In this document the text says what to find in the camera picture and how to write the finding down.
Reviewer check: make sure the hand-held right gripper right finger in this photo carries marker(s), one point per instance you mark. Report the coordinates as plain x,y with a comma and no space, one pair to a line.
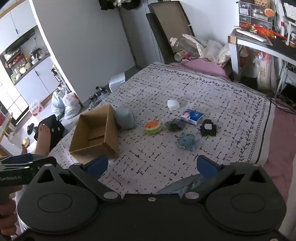
207,165

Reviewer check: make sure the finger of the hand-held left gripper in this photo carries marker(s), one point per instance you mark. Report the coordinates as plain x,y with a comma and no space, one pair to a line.
42,160

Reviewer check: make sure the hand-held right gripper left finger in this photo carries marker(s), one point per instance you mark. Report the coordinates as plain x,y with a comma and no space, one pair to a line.
98,165

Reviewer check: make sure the blue crochet coaster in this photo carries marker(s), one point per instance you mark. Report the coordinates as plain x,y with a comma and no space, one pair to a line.
187,141

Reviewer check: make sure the brown cardboard box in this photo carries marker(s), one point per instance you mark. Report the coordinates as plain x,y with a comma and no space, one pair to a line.
92,134

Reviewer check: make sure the black knitted item white patch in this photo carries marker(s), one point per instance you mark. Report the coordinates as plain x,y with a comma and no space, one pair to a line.
209,128

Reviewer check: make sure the blue tissue pack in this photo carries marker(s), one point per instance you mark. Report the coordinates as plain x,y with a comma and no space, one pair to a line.
192,116

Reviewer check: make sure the dark fabric scrunchie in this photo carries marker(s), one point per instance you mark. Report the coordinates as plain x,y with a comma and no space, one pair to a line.
174,125

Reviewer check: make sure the grey-blue fluffy plush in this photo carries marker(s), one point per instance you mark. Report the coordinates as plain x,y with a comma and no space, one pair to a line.
124,118

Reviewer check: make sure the burger plush toy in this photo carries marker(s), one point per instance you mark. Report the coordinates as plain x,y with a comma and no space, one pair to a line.
152,127

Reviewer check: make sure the white cloth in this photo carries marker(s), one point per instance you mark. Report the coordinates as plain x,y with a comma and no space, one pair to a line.
173,104

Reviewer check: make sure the person's left hand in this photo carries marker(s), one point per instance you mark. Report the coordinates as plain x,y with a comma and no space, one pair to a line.
8,208

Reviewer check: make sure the person's foot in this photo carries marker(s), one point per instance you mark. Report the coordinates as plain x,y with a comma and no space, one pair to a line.
43,139

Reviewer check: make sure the black slipper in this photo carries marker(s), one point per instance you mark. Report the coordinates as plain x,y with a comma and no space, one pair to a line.
30,129

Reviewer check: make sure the black polka dot cushion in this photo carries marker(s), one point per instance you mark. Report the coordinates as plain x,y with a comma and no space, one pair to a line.
56,129

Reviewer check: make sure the red and white plastic bag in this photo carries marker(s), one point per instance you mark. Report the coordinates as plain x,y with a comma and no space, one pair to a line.
35,109

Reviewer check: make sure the grey plastic bag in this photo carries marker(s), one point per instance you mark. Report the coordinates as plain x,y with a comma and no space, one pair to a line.
57,102

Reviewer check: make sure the white plastic bag red print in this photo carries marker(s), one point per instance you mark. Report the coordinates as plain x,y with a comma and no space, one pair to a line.
72,106

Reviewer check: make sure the white kitchen cabinet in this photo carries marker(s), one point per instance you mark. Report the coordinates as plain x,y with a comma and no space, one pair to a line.
30,81

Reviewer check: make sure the pink bed sheet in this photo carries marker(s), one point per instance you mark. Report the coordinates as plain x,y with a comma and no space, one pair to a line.
282,139

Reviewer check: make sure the white box appliance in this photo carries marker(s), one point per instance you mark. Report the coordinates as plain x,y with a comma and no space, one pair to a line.
117,81

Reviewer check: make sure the white black-patterned blanket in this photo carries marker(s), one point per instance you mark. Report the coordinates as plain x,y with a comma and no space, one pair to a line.
150,92

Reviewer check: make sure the white bag hanging on desk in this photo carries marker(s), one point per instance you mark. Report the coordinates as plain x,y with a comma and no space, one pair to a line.
266,69

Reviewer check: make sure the paper cup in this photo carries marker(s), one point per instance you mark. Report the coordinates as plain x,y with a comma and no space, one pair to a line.
179,56

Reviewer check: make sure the white desk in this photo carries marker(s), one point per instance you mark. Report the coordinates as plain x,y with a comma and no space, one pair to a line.
233,55

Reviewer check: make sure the pile of white plastic bags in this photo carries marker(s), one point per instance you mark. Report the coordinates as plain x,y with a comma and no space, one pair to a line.
215,51

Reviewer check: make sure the clear plastic bottle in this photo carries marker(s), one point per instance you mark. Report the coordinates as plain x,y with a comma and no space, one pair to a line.
182,46

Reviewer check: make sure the flat cardboard box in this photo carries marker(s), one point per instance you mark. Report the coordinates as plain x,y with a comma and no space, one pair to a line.
168,25

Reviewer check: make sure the white bottle red cap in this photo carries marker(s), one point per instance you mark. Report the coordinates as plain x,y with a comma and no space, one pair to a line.
283,29

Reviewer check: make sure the clear drawer organizer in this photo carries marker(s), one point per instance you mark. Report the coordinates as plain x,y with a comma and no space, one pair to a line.
254,12

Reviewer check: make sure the hanging clothes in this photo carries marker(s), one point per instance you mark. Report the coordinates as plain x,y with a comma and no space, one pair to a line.
120,3

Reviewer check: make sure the orange round toy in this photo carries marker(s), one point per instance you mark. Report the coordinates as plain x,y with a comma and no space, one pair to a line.
269,12

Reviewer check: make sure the wicker basket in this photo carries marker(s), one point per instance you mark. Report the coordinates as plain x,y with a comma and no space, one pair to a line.
263,2

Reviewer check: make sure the white keyboard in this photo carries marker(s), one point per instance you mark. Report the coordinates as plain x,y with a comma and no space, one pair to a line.
291,9

